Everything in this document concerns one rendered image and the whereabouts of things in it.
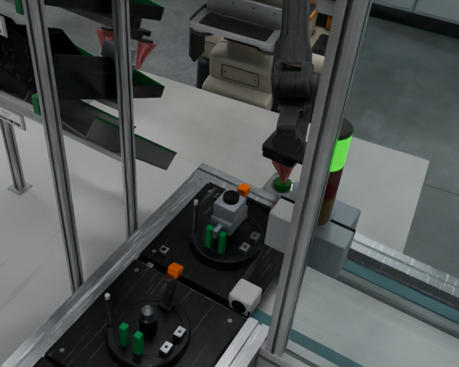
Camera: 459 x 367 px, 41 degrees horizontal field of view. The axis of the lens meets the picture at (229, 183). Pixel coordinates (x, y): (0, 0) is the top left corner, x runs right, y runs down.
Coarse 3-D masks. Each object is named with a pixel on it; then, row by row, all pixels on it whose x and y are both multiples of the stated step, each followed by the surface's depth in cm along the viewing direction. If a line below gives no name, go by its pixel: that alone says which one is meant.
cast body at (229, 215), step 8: (224, 192) 112; (232, 192) 112; (216, 200) 111; (224, 200) 111; (232, 200) 110; (240, 200) 112; (216, 208) 111; (224, 208) 110; (232, 208) 110; (240, 208) 112; (216, 216) 112; (224, 216) 111; (232, 216) 110; (240, 216) 114; (216, 224) 113; (224, 224) 112; (232, 224) 111; (216, 232) 111; (232, 232) 113
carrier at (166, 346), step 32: (128, 288) 109; (160, 288) 110; (96, 320) 104; (128, 320) 102; (160, 320) 103; (192, 320) 105; (224, 320) 106; (64, 352) 99; (96, 352) 100; (128, 352) 98; (160, 352) 97; (192, 352) 101
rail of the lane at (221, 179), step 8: (200, 168) 136; (208, 168) 136; (200, 176) 134; (208, 176) 134; (216, 176) 135; (224, 176) 135; (232, 176) 135; (216, 184) 133; (224, 184) 133; (232, 184) 134; (248, 184) 133; (256, 192) 132; (264, 192) 132; (248, 200) 128; (256, 200) 130; (264, 200) 130; (272, 200) 130; (264, 208) 127
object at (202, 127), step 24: (144, 72) 181; (168, 96) 173; (192, 96) 173; (216, 96) 174; (144, 120) 164; (168, 120) 164; (192, 120) 165; (216, 120) 166; (240, 120) 167; (264, 120) 168; (168, 144) 157; (192, 144) 158; (216, 144) 158; (240, 144) 159; (216, 168) 152; (240, 168) 152; (264, 168) 153
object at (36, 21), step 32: (32, 0) 75; (128, 0) 93; (32, 32) 80; (128, 32) 96; (128, 64) 100; (128, 96) 103; (128, 128) 108; (64, 160) 95; (128, 160) 113; (64, 192) 98; (128, 192) 118; (64, 224) 104; (128, 224) 125
